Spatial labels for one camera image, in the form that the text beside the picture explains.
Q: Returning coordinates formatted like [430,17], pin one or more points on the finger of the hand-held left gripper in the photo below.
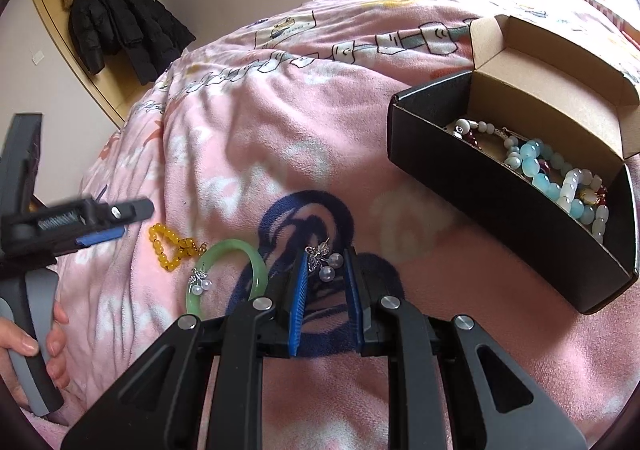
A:
[100,236]
[117,212]

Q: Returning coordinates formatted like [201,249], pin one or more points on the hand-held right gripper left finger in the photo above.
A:
[296,302]

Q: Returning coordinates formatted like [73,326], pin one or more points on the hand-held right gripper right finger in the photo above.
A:
[355,302]

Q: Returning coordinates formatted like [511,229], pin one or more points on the silver pearl earring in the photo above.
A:
[201,281]
[327,270]

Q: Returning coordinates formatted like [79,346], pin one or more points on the black cardboard box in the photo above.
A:
[475,190]

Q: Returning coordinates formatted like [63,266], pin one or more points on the person's left hand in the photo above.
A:
[15,337]

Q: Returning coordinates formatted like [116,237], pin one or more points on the green jade bangle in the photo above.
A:
[235,247]

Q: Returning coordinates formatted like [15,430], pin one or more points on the pink printed blanket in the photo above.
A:
[250,130]

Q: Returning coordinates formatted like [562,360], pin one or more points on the black puffer coat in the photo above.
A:
[140,25]

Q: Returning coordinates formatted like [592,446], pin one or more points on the black coat with fur hood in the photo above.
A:
[85,25]

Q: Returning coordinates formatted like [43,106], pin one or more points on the red white striped box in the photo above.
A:
[600,5]

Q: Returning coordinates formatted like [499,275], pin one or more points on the small white wall plate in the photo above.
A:
[38,57]

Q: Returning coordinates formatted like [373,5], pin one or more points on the yellow wooden wall board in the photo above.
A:
[55,0]

